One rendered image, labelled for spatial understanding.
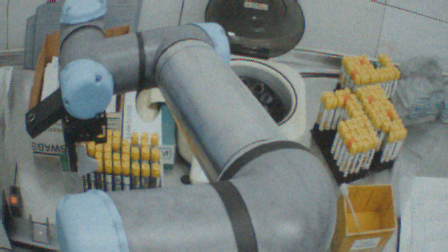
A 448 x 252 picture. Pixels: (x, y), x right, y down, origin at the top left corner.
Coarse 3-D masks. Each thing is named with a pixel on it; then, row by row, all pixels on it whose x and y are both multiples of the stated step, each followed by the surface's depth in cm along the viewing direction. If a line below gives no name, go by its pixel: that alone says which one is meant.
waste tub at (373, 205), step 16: (352, 192) 132; (368, 192) 133; (384, 192) 133; (336, 208) 133; (368, 208) 137; (384, 208) 134; (336, 224) 131; (352, 224) 135; (368, 224) 135; (384, 224) 131; (336, 240) 128; (352, 240) 123; (368, 240) 124; (384, 240) 126
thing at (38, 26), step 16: (64, 0) 147; (112, 0) 148; (128, 0) 149; (32, 16) 148; (48, 16) 149; (112, 16) 151; (128, 16) 152; (32, 32) 152; (48, 32) 152; (32, 48) 154; (32, 64) 157
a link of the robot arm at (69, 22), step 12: (72, 0) 84; (84, 0) 84; (96, 0) 84; (72, 12) 82; (84, 12) 82; (96, 12) 84; (60, 24) 85; (72, 24) 83; (84, 24) 83; (96, 24) 84; (60, 36) 85
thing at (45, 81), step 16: (112, 32) 150; (128, 32) 149; (48, 48) 149; (48, 64) 150; (48, 80) 146; (32, 96) 134; (112, 96) 145; (112, 112) 130; (112, 128) 133; (32, 144) 134; (48, 144) 135
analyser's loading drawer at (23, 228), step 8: (8, 216) 118; (8, 224) 117; (16, 224) 117; (24, 224) 118; (32, 224) 118; (40, 224) 119; (48, 224) 117; (8, 232) 115; (16, 232) 116; (24, 232) 116; (32, 232) 116; (48, 232) 115; (56, 232) 119; (16, 240) 114; (24, 240) 115; (32, 240) 115; (40, 240) 115; (48, 240) 114; (56, 240) 117; (56, 248) 116
